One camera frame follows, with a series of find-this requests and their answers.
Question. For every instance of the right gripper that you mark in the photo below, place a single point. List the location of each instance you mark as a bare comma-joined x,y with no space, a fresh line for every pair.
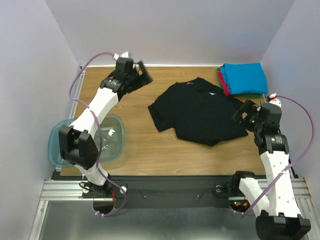
249,117

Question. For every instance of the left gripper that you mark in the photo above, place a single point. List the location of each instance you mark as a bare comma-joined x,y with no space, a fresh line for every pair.
144,79

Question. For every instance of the black t-shirt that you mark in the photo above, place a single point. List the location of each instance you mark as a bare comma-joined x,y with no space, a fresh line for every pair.
198,111

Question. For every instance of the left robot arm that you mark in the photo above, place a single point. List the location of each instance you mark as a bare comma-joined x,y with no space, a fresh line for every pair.
76,141

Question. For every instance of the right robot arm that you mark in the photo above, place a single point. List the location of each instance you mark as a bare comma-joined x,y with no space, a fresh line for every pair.
277,215

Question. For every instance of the folded green t-shirt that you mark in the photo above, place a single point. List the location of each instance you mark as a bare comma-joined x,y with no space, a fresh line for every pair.
252,95

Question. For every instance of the folded red t-shirt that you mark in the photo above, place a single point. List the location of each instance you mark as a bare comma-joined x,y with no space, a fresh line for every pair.
223,84

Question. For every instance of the folded blue t-shirt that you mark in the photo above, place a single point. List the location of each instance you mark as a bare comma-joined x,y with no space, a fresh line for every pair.
247,78

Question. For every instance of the clear blue plastic bin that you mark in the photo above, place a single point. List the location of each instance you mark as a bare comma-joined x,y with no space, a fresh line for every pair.
113,140

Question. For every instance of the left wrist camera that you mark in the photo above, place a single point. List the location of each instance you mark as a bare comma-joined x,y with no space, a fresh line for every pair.
124,66

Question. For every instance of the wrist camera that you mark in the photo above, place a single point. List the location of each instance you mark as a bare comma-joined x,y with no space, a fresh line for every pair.
124,66
270,114

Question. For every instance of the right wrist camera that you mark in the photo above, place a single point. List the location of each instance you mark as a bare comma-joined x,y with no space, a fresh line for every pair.
270,114

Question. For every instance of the left aluminium side rail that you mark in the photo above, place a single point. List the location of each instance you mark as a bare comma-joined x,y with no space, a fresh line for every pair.
76,90

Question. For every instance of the aluminium frame rail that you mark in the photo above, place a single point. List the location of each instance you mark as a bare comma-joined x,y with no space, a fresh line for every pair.
69,190

